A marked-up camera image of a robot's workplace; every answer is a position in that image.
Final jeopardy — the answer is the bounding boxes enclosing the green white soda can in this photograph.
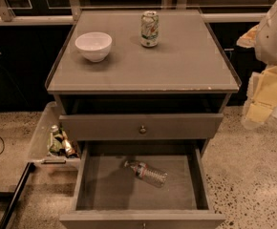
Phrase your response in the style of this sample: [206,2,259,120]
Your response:
[140,10,160,48]

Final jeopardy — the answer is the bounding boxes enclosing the clear plastic storage bin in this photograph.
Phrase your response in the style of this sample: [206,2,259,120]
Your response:
[28,101,80,171]

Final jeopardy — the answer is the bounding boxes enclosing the open grey middle drawer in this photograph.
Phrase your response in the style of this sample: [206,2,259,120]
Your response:
[60,141,224,229]

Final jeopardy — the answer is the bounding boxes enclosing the white metal railing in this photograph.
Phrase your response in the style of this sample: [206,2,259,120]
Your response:
[0,0,277,27]

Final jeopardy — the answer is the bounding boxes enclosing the small bottle in bin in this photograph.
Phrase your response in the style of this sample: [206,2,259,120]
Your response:
[49,125,61,153]

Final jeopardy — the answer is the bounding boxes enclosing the brass top drawer knob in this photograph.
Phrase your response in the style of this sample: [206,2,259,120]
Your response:
[139,125,147,135]

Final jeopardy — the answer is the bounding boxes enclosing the grey top drawer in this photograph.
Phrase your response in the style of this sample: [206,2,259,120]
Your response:
[59,114,224,140]

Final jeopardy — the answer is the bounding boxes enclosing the clear plastic water bottle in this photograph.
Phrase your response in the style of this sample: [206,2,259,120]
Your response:
[124,160,168,188]

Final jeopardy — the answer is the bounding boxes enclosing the white ceramic bowl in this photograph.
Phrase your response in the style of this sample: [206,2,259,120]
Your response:
[75,32,113,62]

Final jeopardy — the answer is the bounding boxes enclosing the black floor rail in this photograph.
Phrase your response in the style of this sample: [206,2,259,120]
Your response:
[0,162,35,229]

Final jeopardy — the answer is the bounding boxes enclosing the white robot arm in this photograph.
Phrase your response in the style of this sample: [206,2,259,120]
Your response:
[237,1,277,130]

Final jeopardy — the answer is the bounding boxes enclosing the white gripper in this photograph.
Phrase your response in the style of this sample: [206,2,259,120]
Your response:
[236,26,277,130]

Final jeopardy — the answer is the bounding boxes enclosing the grey drawer cabinet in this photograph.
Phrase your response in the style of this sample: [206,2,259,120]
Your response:
[44,9,242,229]

